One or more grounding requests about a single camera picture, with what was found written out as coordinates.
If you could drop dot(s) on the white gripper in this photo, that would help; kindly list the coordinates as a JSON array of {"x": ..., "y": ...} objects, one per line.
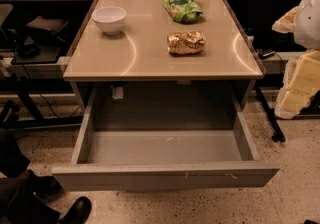
[{"x": 308, "y": 23}]

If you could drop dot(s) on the grey top drawer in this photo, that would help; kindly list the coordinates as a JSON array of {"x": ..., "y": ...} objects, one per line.
[{"x": 176, "y": 137}]

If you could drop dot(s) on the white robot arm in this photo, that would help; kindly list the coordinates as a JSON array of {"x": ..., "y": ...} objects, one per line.
[{"x": 307, "y": 25}]

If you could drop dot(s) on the grey drawer cabinet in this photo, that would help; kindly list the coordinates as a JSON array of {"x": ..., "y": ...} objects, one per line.
[{"x": 140, "y": 51}]

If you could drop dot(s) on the black power adapter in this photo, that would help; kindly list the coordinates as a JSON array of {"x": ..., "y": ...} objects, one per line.
[{"x": 264, "y": 54}]

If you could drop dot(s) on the black table leg right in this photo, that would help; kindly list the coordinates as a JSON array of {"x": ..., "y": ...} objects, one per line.
[{"x": 278, "y": 135}]

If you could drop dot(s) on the black table leg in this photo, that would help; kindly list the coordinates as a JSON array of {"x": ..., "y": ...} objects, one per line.
[
  {"x": 23, "y": 86},
  {"x": 278, "y": 135}
]

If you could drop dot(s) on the gold foil snack bag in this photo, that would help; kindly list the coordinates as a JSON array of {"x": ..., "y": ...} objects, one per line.
[{"x": 184, "y": 43}]

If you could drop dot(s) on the green chip bag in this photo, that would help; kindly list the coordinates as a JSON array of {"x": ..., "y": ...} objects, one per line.
[{"x": 183, "y": 11}]

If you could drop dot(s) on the white ceramic bowl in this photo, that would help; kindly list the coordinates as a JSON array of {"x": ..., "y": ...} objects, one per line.
[{"x": 109, "y": 19}]

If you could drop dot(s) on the black shoe front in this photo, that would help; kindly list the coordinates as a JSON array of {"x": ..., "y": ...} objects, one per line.
[{"x": 78, "y": 213}]

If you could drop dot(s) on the black shoe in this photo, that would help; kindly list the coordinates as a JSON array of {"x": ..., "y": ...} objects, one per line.
[
  {"x": 44, "y": 186},
  {"x": 78, "y": 213}
]

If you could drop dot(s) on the dark box on shelf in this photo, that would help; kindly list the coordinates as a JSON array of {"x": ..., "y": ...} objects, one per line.
[{"x": 45, "y": 28}]

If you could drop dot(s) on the black table leg left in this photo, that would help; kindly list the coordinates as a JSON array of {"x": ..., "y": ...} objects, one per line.
[{"x": 23, "y": 86}]

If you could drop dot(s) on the black headphones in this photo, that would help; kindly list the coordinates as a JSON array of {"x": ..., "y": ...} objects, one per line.
[{"x": 22, "y": 49}]

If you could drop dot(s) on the black shoe rear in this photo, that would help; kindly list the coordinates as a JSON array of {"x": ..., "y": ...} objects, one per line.
[{"x": 44, "y": 186}]

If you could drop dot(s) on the dark trouser leg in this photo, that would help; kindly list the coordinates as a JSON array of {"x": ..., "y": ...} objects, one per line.
[{"x": 18, "y": 203}]

